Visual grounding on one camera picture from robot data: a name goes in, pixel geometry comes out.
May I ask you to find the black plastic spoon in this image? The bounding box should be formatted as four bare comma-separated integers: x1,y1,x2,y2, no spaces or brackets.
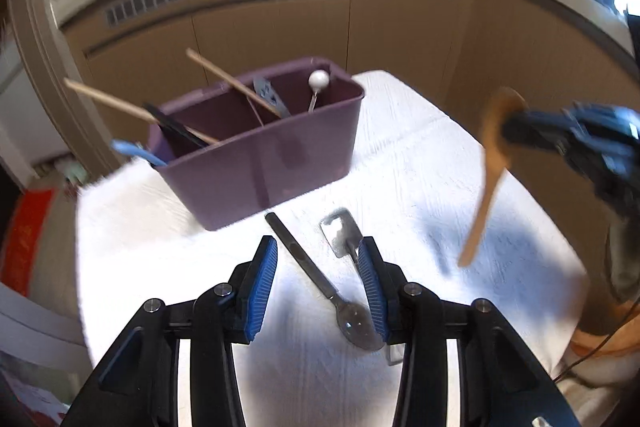
143,103,211,158

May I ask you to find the wooden spoon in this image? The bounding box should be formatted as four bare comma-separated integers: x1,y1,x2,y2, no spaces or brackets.
457,87,528,268

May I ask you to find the black-handled metal spoon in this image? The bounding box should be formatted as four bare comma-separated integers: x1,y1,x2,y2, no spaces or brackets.
265,212,385,351

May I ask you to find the light blue plastic handle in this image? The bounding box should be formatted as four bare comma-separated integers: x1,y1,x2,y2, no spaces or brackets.
111,139,168,168

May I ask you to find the tan kitchen cabinet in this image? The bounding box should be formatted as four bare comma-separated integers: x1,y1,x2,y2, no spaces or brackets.
60,0,640,258

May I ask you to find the red cloth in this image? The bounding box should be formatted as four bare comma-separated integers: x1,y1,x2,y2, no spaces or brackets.
10,189,61,298

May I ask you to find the purple plastic utensil caddy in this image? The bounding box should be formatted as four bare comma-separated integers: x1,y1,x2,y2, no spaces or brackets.
146,57,365,232

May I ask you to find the square metal spoon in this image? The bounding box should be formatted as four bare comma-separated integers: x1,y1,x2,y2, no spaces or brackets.
320,207,403,365

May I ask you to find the wooden chopstick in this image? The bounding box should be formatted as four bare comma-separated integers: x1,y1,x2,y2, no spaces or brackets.
64,78,220,145
186,48,283,118

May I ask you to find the black cable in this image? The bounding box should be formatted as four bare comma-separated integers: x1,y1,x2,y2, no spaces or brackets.
552,307,636,383

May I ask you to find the white textured towel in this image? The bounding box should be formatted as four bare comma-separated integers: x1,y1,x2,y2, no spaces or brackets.
75,69,588,427

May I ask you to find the smiley face metal spoon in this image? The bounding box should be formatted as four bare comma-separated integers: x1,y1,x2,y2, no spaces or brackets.
252,77,292,118

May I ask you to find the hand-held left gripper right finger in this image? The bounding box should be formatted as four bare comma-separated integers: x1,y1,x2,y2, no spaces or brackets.
356,236,581,427

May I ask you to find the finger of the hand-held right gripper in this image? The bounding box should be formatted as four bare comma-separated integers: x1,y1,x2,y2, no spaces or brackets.
501,122,571,154
510,107,583,132

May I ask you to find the metal spoon with white ball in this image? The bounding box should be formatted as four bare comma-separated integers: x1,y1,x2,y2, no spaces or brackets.
306,70,331,114

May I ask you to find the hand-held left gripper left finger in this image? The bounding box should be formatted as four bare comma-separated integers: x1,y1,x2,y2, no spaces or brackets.
60,236,279,427

